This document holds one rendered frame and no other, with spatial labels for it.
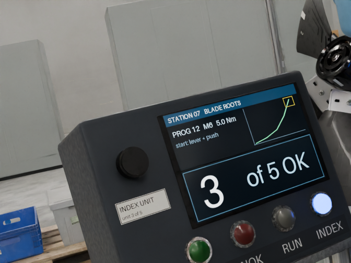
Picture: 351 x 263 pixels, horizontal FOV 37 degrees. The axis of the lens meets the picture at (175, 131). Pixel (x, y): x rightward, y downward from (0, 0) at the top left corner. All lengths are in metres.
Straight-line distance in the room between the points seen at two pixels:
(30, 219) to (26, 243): 0.58
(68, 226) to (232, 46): 3.71
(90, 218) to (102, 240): 0.03
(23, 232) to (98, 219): 3.35
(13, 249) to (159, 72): 3.43
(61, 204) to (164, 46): 3.31
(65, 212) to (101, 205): 3.35
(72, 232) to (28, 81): 4.55
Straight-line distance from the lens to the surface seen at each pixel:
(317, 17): 1.52
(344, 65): 1.27
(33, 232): 3.85
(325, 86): 1.38
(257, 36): 6.89
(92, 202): 0.50
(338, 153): 1.22
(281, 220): 0.54
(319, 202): 0.57
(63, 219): 3.85
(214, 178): 0.51
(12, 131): 8.22
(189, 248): 0.49
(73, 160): 0.53
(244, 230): 0.52
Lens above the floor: 1.29
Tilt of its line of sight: 8 degrees down
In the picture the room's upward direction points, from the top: 11 degrees counter-clockwise
